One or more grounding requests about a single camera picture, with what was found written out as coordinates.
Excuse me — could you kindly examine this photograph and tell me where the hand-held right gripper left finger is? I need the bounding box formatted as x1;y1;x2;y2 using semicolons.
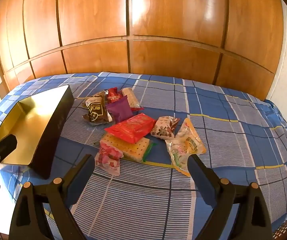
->
9;154;95;240

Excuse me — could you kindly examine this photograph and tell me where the clear yellow seed packet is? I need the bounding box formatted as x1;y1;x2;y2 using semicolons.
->
165;118;206;177

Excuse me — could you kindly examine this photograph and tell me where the purple snack packet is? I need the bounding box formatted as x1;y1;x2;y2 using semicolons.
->
106;95;134;124

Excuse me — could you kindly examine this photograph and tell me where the clear grain bar packet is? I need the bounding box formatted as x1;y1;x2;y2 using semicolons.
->
121;87;144;110

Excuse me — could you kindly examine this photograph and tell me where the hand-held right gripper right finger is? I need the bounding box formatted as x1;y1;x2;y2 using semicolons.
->
187;154;274;240

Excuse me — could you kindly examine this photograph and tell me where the red bar packet gold writing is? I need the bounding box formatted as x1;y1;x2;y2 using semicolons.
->
107;87;123;104

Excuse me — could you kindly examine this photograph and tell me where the large bright red snack packet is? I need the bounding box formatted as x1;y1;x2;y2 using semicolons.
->
105;113;157;144

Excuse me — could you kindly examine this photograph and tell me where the bed with blue plaid sheet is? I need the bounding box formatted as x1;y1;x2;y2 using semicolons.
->
0;72;287;240

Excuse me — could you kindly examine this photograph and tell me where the dark brown snack packet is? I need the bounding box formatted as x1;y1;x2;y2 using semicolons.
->
83;91;113;126

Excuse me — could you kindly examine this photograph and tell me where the wooden panelled wardrobe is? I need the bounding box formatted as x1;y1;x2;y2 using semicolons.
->
0;0;285;100

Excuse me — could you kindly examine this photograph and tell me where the cracker packet with green end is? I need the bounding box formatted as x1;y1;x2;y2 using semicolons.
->
100;132;157;163

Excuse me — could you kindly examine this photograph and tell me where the black and gold tin box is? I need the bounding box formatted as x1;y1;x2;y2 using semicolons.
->
0;84;75;180

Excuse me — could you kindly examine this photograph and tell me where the white maroon floral snack packet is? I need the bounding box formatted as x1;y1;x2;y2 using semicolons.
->
150;116;181;140

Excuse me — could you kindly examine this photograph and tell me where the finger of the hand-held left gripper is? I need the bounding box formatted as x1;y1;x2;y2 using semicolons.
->
0;134;18;171

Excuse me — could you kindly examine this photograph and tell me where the pink heart print snack packet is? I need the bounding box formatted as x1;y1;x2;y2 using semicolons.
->
95;140;124;177

